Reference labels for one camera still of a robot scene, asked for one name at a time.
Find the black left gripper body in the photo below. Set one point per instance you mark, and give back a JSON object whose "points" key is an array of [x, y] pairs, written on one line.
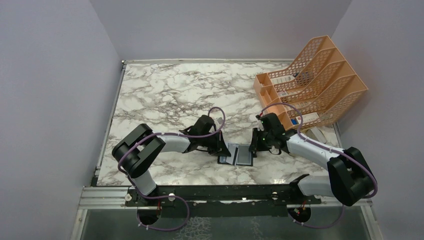
{"points": [[210, 142]]}

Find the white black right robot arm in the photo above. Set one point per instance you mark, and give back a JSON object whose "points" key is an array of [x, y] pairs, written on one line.
{"points": [[348, 179]]}

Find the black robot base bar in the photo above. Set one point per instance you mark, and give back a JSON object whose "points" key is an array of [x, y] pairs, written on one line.
{"points": [[216, 201]]}

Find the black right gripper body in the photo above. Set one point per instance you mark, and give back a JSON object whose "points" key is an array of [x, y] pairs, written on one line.
{"points": [[264, 142]]}

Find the black leather card holder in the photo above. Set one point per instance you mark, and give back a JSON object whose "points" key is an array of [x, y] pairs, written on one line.
{"points": [[233, 147]]}

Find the white card box in organizer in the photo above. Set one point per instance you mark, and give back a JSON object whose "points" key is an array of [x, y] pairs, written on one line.
{"points": [[310, 117]]}

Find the orange mesh file organizer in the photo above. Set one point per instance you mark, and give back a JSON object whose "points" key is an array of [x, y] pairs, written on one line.
{"points": [[319, 80]]}

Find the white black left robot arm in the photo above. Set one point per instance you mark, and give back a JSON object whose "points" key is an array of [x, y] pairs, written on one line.
{"points": [[138, 150]]}

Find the beige card tray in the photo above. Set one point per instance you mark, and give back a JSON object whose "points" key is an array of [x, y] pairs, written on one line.
{"points": [[316, 134]]}

